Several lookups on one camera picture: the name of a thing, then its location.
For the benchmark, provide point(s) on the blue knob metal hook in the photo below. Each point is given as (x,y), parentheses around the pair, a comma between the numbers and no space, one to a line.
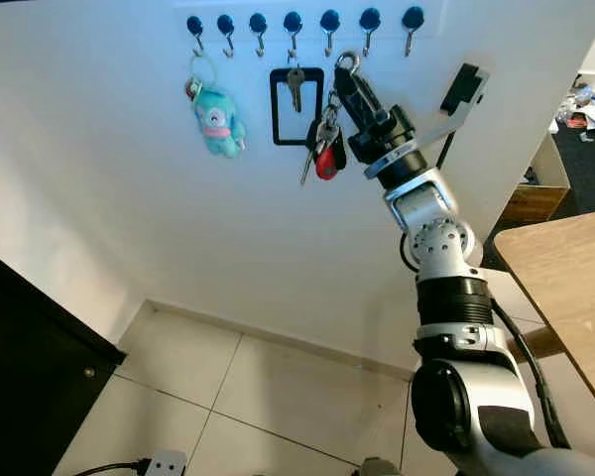
(370,17)
(258,22)
(329,19)
(225,24)
(413,16)
(194,25)
(293,21)

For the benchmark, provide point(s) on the grey robot foot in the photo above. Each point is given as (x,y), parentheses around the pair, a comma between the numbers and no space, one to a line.
(377,467)

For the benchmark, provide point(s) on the black cabinet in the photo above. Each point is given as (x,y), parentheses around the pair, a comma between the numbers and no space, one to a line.
(30,377)

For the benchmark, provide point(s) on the single silver key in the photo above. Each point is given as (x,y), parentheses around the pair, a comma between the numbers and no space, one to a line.
(295,87)

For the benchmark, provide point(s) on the open cardboard box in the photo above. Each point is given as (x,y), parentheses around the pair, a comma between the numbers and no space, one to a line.
(535,203)

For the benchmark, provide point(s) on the white power strip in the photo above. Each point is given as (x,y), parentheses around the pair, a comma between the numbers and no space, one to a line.
(166,464)

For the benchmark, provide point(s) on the black floor mat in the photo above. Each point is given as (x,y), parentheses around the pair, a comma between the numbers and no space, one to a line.
(585,159)

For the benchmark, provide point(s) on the black rectangular frame tag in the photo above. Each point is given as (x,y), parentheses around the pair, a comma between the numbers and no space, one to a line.
(275,109)

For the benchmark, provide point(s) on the key bunch red fob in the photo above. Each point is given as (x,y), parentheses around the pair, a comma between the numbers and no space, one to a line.
(326,159)

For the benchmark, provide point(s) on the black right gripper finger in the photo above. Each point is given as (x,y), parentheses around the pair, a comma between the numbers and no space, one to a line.
(353,94)
(369,96)

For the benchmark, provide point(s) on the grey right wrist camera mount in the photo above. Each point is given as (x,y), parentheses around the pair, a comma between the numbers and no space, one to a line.
(456,111)

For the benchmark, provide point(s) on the wooden table leg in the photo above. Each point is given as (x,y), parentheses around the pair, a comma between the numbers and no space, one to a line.
(543,342)

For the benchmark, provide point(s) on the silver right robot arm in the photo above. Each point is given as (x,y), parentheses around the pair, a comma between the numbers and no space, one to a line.
(446,248)

